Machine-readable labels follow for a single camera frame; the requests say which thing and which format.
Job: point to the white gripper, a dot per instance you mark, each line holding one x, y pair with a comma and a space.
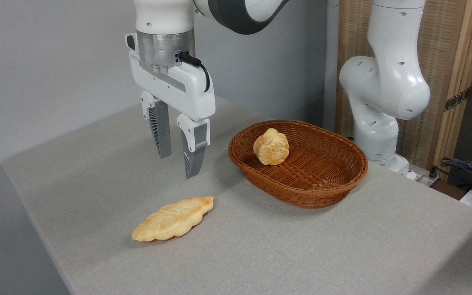
178, 88

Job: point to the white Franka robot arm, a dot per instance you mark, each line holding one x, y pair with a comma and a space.
383, 82

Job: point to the wooden rattan folding screen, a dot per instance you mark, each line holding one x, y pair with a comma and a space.
441, 41

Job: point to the brown oval wicker basket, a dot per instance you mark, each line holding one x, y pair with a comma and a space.
322, 176

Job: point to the long braided bread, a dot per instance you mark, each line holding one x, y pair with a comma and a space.
172, 219

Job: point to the grey tablecloth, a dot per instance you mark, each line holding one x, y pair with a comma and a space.
260, 254

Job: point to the round knotted bread roll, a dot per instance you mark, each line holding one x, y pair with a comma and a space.
271, 147

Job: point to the metal screen hinge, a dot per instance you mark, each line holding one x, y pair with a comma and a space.
457, 99

